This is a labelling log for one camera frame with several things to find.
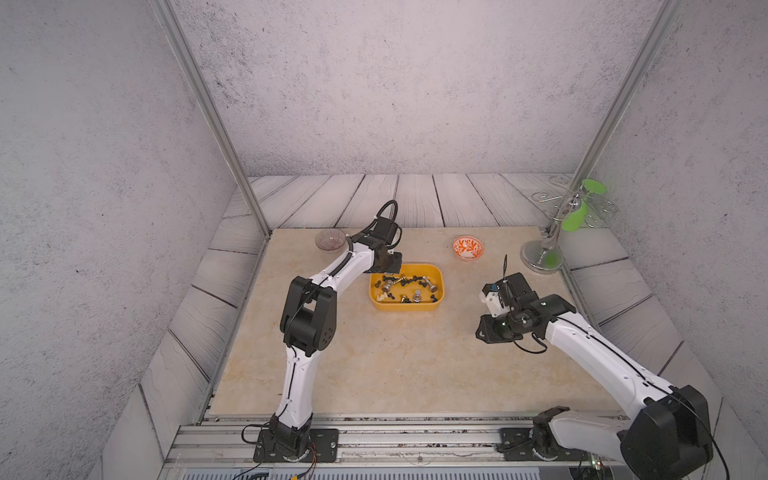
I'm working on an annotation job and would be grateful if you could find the aluminium rail frame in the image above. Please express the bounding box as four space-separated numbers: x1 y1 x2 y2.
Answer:
159 410 634 479

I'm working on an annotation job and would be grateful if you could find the yellow plastic storage box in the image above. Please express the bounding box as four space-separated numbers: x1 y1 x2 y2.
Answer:
369 263 445 312

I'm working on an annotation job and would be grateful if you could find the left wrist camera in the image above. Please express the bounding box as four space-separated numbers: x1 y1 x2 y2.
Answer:
368 216 402 249

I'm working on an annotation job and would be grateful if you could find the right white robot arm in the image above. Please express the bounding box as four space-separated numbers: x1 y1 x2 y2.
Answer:
476 291 724 479

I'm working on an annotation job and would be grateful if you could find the orange patterned ceramic bowl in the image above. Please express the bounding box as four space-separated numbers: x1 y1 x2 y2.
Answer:
452 235 485 261

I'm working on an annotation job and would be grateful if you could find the silver queen chess piece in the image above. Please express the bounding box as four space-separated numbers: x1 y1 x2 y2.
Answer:
423 277 439 293

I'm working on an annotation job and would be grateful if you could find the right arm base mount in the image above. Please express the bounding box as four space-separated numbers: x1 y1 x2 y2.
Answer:
495 406 588 462

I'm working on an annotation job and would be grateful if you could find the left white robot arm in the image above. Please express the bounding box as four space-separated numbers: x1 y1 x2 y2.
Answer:
268 232 402 456

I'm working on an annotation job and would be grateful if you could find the small clear glass bowl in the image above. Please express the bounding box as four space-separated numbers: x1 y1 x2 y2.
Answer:
315 228 348 253

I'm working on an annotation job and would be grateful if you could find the left aluminium corner post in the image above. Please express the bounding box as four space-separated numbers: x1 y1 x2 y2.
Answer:
149 0 272 239

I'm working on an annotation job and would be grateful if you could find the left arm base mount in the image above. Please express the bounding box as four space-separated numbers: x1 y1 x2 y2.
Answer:
253 415 339 463

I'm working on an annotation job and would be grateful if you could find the green cup on stand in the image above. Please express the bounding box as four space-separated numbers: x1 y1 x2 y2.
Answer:
561 179 607 232

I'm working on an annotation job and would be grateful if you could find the right aluminium corner post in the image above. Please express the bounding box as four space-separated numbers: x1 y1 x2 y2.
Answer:
544 0 683 239

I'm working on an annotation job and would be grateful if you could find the aluminium corner post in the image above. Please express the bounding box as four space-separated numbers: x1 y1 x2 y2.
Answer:
544 0 683 239
149 0 272 239

